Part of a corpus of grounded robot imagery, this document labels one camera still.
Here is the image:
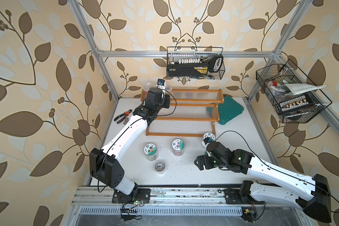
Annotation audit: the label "clear seed jar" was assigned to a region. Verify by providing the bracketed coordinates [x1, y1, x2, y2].
[154, 161, 166, 174]
[165, 84, 172, 93]
[143, 82, 155, 94]

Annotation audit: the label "white paper in basket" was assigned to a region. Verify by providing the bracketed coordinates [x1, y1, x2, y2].
[280, 83, 326, 95]

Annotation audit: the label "orange black pliers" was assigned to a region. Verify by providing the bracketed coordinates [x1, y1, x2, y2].
[114, 109, 132, 124]

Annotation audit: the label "grass label seed jar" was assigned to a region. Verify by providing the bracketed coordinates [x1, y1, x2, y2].
[203, 132, 216, 140]

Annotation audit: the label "black yellow tool in basket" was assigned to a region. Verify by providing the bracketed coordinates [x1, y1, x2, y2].
[167, 55, 225, 79]

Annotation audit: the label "right black wire basket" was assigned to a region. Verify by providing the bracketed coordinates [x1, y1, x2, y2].
[256, 59, 332, 123]

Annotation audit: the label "carrot label seed jar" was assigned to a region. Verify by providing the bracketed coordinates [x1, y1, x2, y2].
[144, 143, 158, 161]

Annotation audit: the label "paint tube set box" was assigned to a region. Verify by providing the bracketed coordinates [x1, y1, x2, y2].
[279, 95, 315, 114]

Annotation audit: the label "wooden two-tier shelf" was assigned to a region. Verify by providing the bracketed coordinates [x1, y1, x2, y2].
[146, 89, 224, 137]

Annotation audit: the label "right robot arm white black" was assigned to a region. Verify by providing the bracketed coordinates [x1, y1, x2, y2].
[194, 138, 331, 223]

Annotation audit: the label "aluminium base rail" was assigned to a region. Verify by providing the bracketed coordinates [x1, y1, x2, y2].
[70, 185, 307, 208]

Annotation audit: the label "back black wire basket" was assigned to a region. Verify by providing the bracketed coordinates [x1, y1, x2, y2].
[166, 46, 225, 80]

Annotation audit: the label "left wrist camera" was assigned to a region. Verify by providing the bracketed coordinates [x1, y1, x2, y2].
[157, 79, 166, 93]

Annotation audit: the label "black wire basket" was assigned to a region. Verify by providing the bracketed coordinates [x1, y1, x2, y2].
[166, 46, 225, 80]
[256, 59, 332, 123]

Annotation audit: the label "green plastic tool case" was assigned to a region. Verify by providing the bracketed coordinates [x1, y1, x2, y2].
[218, 96, 244, 125]

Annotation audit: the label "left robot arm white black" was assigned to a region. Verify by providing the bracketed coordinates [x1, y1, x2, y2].
[89, 86, 170, 196]

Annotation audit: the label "flower label seed jar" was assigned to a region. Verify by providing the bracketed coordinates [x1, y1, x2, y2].
[171, 139, 185, 156]

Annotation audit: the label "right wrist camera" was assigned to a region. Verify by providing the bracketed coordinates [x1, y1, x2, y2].
[201, 137, 212, 149]

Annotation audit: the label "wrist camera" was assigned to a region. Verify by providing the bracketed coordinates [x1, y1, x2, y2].
[201, 137, 212, 149]
[157, 79, 166, 93]

